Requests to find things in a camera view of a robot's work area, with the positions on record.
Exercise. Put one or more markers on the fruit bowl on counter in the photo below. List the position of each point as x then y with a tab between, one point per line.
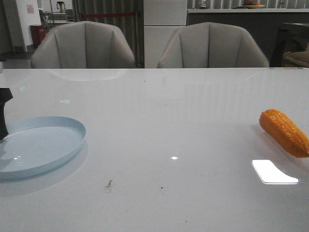
250	4

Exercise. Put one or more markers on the red trash bin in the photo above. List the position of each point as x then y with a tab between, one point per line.
38	34

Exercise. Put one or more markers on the orange corn cob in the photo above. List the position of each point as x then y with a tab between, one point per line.
285	132

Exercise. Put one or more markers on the red barrier belt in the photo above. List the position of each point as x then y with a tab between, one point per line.
108	15

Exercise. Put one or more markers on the dark grey counter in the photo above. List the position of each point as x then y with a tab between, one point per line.
262	23

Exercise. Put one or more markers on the light blue round plate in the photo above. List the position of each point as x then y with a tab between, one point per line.
37	145

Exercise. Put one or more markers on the pink wall notice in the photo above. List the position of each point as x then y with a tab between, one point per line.
30	9

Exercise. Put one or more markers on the left grey upholstered chair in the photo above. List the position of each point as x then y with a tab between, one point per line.
83	45

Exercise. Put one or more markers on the white tall cabinet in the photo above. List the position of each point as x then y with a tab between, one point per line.
161	19

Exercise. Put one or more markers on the grey upholstered chair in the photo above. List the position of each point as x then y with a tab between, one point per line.
83	45
212	45

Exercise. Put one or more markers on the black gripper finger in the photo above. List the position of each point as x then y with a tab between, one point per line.
5	96

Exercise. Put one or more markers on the right grey upholstered chair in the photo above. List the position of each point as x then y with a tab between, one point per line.
212	45

